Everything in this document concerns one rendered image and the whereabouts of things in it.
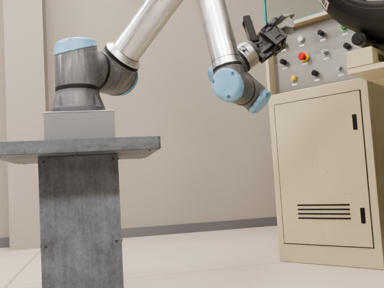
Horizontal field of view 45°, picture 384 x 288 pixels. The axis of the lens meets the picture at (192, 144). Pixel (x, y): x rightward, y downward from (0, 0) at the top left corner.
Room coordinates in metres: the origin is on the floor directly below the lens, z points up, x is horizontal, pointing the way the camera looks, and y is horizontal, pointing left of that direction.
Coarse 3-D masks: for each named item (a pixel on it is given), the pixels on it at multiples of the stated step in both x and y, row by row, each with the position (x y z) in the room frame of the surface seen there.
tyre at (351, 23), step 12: (336, 0) 1.51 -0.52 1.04; (348, 0) 1.48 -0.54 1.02; (360, 0) 1.45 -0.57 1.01; (336, 12) 1.53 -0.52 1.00; (348, 12) 1.49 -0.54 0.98; (360, 12) 1.46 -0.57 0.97; (372, 12) 1.43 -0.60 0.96; (348, 24) 1.52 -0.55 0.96; (360, 24) 1.48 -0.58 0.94; (372, 24) 1.46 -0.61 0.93; (372, 36) 1.53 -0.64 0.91
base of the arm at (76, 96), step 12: (72, 84) 1.51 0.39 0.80; (84, 84) 1.52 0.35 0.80; (60, 96) 1.52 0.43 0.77; (72, 96) 1.50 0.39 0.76; (84, 96) 1.51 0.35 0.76; (96, 96) 1.55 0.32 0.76; (60, 108) 1.50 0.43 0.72; (72, 108) 1.49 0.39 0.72; (84, 108) 1.50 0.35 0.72; (96, 108) 1.53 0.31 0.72
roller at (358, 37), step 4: (360, 32) 1.50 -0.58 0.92; (352, 36) 1.52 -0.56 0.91; (356, 36) 1.51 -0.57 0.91; (360, 36) 1.50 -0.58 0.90; (364, 36) 1.49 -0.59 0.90; (368, 36) 1.53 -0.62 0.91; (352, 40) 1.52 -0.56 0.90; (356, 40) 1.51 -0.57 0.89; (360, 40) 1.50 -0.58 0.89; (364, 40) 1.50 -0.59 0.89; (368, 40) 1.52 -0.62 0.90; (372, 40) 1.55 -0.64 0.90; (376, 40) 1.59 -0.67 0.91; (356, 44) 1.51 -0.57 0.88; (360, 44) 1.50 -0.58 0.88; (364, 44) 1.52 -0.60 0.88; (368, 44) 1.53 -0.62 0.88; (372, 44) 1.55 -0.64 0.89; (376, 44) 1.57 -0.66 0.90; (380, 44) 1.60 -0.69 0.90; (376, 48) 1.59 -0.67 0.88; (380, 48) 1.61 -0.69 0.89
